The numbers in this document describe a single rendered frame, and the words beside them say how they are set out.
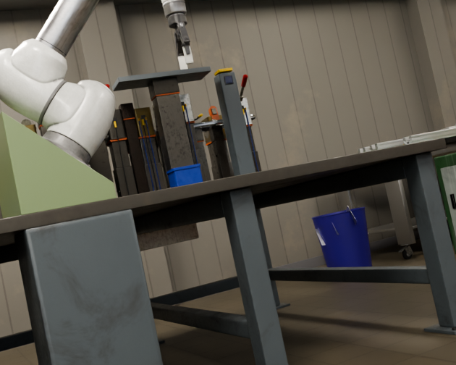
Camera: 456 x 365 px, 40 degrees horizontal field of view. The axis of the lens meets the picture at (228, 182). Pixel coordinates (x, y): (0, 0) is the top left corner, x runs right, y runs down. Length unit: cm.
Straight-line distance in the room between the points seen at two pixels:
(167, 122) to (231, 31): 307
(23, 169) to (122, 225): 31
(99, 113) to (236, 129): 74
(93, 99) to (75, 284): 55
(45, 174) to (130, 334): 50
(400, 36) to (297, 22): 114
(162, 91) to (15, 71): 69
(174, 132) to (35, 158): 76
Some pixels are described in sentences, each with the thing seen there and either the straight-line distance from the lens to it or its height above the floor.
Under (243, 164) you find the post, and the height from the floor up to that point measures 77.
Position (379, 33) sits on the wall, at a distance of 626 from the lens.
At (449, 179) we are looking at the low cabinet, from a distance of 386.
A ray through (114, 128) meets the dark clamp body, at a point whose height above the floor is 101.
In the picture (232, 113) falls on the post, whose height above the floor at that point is 97.
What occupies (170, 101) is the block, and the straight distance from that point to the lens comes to 245.
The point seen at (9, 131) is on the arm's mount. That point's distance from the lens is 181.
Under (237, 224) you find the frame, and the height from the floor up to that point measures 55.
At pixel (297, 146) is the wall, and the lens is 544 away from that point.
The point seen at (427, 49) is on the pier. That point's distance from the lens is 638.
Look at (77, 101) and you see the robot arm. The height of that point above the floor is 101.
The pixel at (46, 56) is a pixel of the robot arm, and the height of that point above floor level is 115.
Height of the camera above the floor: 59
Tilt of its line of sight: 3 degrees up
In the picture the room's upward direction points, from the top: 12 degrees counter-clockwise
